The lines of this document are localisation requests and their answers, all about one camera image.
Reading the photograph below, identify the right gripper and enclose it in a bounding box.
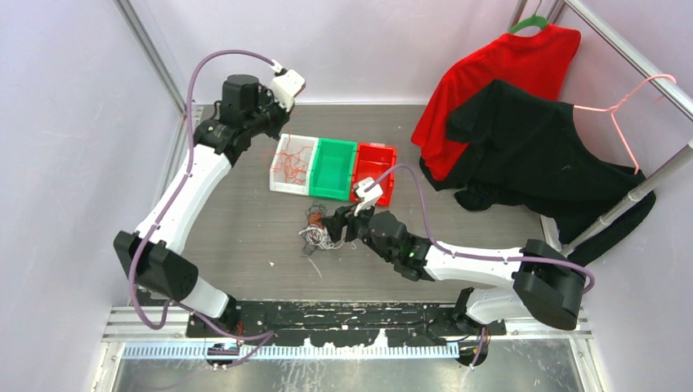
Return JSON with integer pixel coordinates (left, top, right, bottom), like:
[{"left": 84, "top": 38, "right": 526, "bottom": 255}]
[{"left": 322, "top": 197, "right": 395, "bottom": 263}]

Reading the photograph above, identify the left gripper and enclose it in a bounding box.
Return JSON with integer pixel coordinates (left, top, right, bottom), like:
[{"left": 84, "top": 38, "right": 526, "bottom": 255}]
[{"left": 245, "top": 86, "right": 296, "bottom": 141}]

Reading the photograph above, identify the cable bundle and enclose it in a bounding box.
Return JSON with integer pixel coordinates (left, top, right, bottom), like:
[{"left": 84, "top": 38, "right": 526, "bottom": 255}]
[{"left": 297, "top": 201, "right": 347, "bottom": 256}]

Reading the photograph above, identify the orange cable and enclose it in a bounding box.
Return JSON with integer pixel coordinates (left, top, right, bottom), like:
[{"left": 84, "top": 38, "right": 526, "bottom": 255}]
[{"left": 273, "top": 141, "right": 315, "bottom": 188}]

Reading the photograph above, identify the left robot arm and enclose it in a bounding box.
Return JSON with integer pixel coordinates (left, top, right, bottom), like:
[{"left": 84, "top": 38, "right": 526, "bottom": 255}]
[{"left": 114, "top": 70, "right": 306, "bottom": 337}]

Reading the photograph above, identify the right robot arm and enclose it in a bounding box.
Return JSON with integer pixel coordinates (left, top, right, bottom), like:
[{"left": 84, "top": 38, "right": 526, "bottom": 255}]
[{"left": 320, "top": 206, "right": 592, "bottom": 336}]

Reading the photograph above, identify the green plastic bin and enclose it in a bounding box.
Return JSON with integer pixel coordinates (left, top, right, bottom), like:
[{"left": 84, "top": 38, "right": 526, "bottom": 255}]
[{"left": 309, "top": 138, "right": 358, "bottom": 201}]

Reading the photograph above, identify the white plastic bin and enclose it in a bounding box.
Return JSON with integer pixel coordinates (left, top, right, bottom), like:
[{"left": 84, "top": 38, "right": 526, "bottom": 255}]
[{"left": 270, "top": 134, "right": 319, "bottom": 196}]

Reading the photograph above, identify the red plastic bin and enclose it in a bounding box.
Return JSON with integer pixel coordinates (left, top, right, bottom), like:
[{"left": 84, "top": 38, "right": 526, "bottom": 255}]
[{"left": 350, "top": 143, "right": 396, "bottom": 207}]

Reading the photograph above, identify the black t-shirt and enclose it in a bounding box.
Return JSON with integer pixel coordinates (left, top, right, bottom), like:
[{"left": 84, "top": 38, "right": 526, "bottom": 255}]
[{"left": 419, "top": 80, "right": 646, "bottom": 245}]

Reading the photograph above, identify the red t-shirt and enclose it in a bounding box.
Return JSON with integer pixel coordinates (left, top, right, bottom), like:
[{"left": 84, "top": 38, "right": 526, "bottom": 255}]
[{"left": 410, "top": 24, "right": 581, "bottom": 190}]

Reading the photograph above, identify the green hanger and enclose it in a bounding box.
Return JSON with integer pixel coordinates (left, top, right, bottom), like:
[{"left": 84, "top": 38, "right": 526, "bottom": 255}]
[{"left": 507, "top": 0, "right": 549, "bottom": 34}]

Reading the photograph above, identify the pink hanger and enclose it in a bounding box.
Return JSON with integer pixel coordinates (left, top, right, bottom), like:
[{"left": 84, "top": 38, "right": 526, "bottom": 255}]
[{"left": 572, "top": 73, "right": 677, "bottom": 176}]

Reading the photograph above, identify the metal clothes rack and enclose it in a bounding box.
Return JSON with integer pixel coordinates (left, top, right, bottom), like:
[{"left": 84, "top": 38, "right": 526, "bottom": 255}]
[{"left": 541, "top": 1, "right": 692, "bottom": 256}]

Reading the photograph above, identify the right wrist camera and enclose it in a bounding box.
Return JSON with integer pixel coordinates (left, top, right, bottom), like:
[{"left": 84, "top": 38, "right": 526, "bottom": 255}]
[{"left": 354, "top": 177, "right": 383, "bottom": 216}]

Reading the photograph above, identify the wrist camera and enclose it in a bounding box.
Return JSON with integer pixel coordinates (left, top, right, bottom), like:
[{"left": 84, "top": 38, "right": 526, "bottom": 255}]
[
  {"left": 269, "top": 60, "right": 306, "bottom": 113},
  {"left": 354, "top": 177, "right": 383, "bottom": 216}
]

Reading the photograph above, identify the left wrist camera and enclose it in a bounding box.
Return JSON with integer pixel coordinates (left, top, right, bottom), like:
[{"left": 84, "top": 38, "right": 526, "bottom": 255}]
[{"left": 269, "top": 60, "right": 306, "bottom": 113}]

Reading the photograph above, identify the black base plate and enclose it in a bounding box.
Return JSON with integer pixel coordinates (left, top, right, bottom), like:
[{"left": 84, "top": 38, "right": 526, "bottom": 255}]
[{"left": 186, "top": 301, "right": 507, "bottom": 349}]

